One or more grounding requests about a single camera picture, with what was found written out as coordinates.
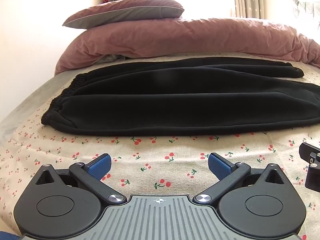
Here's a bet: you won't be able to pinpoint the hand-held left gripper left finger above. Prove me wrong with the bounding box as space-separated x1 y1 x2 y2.
32 153 127 204

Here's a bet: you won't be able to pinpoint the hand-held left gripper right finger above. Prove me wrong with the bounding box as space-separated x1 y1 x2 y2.
193 152 286 204

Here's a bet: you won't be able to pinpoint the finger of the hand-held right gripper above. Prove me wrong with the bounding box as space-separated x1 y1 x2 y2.
299 142 320 165

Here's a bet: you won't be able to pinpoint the black pants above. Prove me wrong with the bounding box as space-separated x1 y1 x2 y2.
41 57 320 137

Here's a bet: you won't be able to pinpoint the cherry print bed sheet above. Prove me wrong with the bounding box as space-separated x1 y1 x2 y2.
0 52 320 240

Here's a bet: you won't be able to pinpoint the pink duvet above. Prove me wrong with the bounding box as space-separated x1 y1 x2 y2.
55 17 320 75

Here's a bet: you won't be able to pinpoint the grey quilted headboard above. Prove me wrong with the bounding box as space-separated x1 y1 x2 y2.
292 0 320 19

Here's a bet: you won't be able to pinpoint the pink and grey pillow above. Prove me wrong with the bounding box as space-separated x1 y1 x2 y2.
62 0 185 28

